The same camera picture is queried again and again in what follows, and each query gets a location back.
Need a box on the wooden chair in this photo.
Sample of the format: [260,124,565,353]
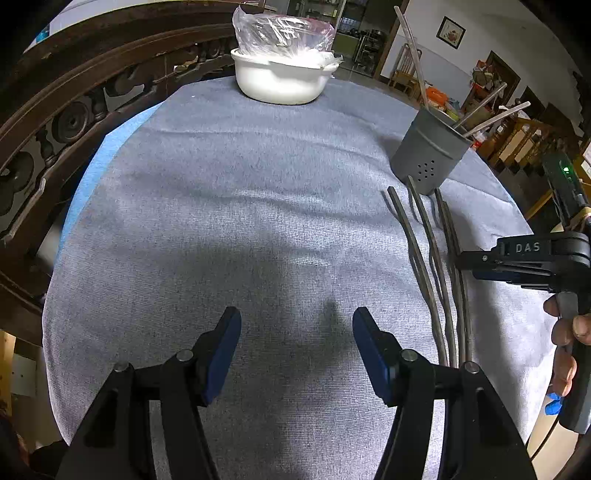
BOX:
[390,44,423,95]

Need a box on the grey metal chopstick holder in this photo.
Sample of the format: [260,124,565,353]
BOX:
[392,107,472,195]

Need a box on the framed wall picture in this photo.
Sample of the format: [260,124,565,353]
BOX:
[436,16,466,49]

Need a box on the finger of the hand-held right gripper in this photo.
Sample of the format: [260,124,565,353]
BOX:
[455,234,557,271]
[472,269,555,291]

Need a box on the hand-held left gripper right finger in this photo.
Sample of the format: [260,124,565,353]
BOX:
[352,307,539,480]

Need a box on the carved dark wooden bed frame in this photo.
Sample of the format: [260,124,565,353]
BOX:
[0,0,259,333]

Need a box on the white ceramic bowl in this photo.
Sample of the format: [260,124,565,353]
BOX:
[231,47,338,106]

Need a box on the blue table cloth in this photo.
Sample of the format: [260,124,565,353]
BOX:
[60,99,167,250]

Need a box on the wooden staircase railing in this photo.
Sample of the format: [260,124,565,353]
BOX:
[489,113,571,174]

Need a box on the metal trolley rack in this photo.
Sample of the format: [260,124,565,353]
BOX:
[353,28,386,75]

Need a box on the grey towel cloth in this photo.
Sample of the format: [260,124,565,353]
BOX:
[42,76,555,480]

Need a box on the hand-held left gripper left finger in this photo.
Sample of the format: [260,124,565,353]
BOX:
[55,306,242,480]

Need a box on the person's right hand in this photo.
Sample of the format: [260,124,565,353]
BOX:
[544,295,591,398]

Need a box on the dark wooden door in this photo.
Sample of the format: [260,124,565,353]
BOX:
[480,51,520,112]

